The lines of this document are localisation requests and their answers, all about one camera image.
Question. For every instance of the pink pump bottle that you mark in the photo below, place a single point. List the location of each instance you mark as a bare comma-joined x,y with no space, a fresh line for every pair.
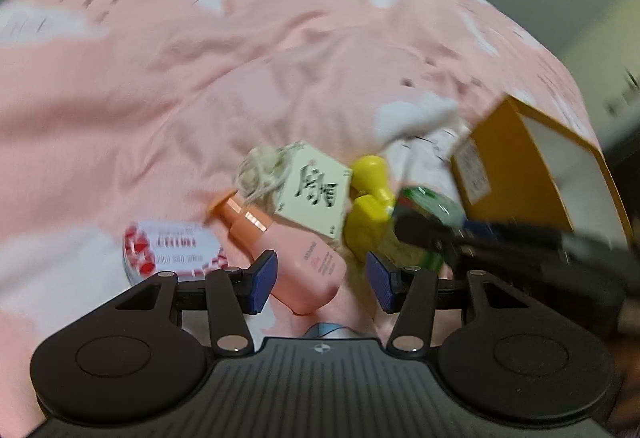
300,263

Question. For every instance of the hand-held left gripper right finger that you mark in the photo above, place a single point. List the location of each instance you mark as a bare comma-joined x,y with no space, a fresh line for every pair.
380,280

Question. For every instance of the pink printed blanket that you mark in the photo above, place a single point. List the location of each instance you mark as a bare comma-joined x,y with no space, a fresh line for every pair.
200,68

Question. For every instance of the round red white tin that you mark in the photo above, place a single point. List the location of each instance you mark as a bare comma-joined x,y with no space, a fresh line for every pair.
170,248

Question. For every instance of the orange cardboard box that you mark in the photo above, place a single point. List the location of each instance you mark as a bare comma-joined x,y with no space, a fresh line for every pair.
510,168

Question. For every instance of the green bottle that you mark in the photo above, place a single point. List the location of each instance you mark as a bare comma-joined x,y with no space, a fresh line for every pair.
430,203

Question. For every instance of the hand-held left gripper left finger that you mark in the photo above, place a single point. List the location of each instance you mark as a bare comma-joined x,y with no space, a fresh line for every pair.
262,280

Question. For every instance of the yellow bottle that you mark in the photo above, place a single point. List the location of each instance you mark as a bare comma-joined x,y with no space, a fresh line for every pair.
367,218

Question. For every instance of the cream door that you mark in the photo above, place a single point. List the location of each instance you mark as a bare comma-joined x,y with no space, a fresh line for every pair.
595,43

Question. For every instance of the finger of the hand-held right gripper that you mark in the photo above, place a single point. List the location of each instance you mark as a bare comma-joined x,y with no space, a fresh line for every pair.
425,230

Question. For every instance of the twine bundle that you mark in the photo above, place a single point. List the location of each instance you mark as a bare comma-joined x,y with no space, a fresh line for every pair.
257,173

